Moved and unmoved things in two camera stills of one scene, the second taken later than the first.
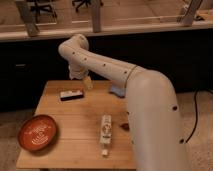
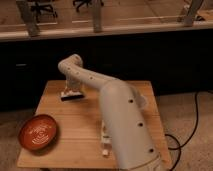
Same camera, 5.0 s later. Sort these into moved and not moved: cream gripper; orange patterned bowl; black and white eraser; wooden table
Moved: cream gripper
Not moved: black and white eraser; wooden table; orange patterned bowl
